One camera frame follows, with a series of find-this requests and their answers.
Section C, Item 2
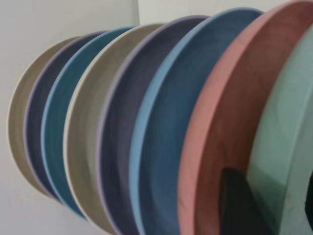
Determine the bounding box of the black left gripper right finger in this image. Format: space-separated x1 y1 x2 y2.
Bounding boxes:
304 168 313 222

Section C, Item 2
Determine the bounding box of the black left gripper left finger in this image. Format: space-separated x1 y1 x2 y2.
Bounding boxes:
219 167 272 235

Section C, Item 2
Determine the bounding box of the green round plate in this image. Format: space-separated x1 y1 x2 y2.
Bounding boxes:
246 24 313 235

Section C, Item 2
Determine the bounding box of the pink round plate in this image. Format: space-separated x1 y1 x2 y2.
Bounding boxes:
177 0 313 235

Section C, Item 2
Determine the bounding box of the navy plate light blue rim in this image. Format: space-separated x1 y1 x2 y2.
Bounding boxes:
128 7 265 235

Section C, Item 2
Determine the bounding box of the purple round plate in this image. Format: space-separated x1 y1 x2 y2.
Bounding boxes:
96 15 211 235
23 30 108 199

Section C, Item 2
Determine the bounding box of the beige round plate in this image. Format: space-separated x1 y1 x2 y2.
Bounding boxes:
6 35 81 196
62 23 169 233

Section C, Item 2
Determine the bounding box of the teal blue round plate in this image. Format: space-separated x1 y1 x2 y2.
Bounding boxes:
40 26 135 221

